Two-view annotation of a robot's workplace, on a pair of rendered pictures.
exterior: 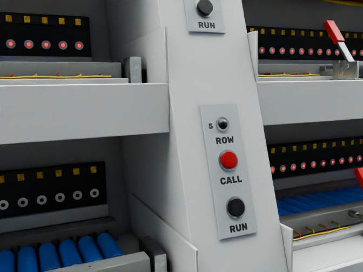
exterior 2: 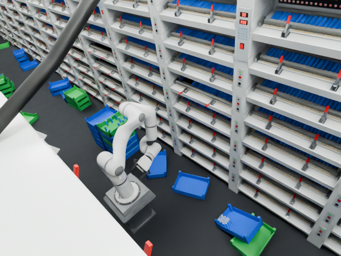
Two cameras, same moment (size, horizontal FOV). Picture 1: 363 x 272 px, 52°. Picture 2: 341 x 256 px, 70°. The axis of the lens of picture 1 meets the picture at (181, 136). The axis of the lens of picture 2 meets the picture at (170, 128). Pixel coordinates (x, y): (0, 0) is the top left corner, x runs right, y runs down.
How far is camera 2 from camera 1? 1.55 m
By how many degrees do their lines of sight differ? 85
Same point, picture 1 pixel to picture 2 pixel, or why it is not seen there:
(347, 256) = (257, 124)
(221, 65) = (240, 92)
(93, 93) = (224, 88)
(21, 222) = not seen: hidden behind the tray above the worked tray
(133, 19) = not seen: hidden behind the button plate
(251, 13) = not seen: hidden behind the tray
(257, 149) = (243, 104)
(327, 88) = (260, 102)
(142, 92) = (229, 90)
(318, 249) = (257, 120)
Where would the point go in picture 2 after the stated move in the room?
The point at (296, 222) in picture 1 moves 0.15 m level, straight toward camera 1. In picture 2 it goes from (260, 114) to (236, 118)
